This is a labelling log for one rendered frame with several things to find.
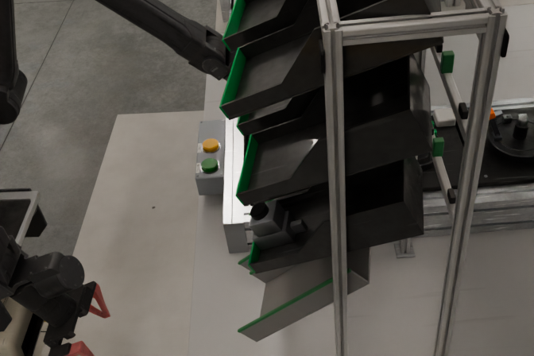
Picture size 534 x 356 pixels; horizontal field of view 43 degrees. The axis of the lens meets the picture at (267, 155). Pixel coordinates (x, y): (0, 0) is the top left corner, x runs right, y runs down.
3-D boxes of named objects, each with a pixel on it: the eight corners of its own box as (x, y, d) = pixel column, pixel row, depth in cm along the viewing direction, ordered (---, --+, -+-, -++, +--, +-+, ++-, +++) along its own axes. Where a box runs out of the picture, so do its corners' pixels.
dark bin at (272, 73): (229, 121, 85) (195, 78, 81) (246, 60, 94) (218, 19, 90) (443, 43, 72) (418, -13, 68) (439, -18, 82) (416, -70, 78)
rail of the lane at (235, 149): (229, 253, 152) (222, 222, 144) (233, 36, 217) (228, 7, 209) (253, 251, 151) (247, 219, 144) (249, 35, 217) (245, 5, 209)
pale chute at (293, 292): (256, 342, 120) (237, 331, 118) (267, 282, 129) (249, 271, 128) (369, 284, 103) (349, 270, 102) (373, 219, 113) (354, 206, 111)
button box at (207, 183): (199, 196, 160) (194, 178, 156) (203, 137, 176) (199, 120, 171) (227, 193, 160) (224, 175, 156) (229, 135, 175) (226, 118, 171)
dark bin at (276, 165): (243, 206, 96) (215, 172, 92) (257, 145, 105) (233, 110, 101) (432, 151, 83) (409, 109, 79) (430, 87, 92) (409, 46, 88)
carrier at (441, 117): (365, 199, 148) (366, 157, 139) (352, 128, 165) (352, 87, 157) (476, 190, 147) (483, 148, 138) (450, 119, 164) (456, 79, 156)
